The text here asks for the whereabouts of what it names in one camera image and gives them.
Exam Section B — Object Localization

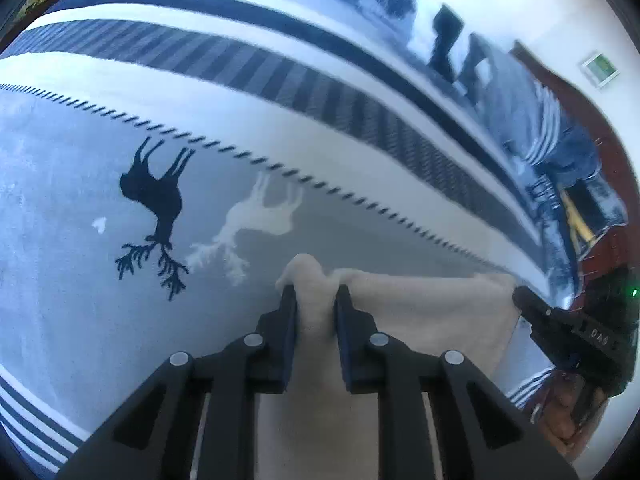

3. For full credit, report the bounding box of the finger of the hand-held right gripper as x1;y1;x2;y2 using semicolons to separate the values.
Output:
512;285;572;334

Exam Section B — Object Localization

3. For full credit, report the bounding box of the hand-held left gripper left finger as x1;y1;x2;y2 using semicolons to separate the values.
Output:
55;284;300;480

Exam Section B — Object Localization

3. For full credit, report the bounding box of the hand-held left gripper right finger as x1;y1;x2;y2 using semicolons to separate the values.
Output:
333;284;581;480

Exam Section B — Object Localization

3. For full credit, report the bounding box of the beige towel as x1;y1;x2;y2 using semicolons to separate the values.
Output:
190;253;524;480

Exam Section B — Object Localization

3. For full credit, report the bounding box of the person's right hand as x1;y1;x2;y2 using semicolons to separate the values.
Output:
530;370;606;462

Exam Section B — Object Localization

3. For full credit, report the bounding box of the blue pillow with yellow stripe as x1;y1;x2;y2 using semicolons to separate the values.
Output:
530;170;628;266

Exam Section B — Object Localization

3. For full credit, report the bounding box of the grey striped pillow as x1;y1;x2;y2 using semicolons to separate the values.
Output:
500;50;568;167

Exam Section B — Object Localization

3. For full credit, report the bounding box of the striped deer print blanket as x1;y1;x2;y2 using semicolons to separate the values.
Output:
0;0;601;476

